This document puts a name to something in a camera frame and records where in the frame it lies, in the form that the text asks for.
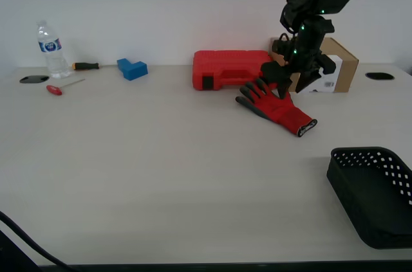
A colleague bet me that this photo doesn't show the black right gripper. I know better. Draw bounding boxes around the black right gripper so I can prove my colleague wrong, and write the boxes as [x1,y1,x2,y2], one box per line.
[259,18,337,100]

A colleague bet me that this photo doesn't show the red grey work glove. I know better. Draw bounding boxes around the red grey work glove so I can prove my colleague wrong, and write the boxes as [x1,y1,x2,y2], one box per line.
[235,78,319,139]

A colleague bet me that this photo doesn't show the black perforated plastic basket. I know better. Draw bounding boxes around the black perforated plastic basket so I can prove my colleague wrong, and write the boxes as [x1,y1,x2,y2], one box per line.
[326,147,412,249]

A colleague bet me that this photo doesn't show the brown cardboard box white label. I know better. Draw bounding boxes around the brown cardboard box white label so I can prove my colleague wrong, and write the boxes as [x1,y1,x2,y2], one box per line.
[269,37,360,94]

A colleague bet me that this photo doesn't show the red plastic tool case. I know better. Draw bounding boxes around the red plastic tool case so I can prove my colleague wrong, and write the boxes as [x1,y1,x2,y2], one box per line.
[192,50,278,91]

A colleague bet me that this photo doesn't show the blue foam block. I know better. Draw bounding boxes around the blue foam block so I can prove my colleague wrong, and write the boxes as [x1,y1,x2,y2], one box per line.
[116,58,149,82]

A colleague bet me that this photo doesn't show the clear plastic water bottle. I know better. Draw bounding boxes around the clear plastic water bottle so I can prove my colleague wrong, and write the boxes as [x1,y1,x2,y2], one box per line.
[35,20,72,79]

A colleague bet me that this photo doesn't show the black desk cable grommet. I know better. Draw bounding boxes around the black desk cable grommet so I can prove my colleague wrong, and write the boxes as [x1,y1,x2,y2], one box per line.
[365,72,396,80]
[19,75,51,84]

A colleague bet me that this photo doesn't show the orange black handled screwdriver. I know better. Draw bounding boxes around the orange black handled screwdriver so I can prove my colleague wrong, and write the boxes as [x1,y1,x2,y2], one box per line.
[71,62,121,71]

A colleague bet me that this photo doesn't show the black cable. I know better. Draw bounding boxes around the black cable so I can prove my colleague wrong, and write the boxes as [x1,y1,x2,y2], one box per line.
[0,210,78,272]

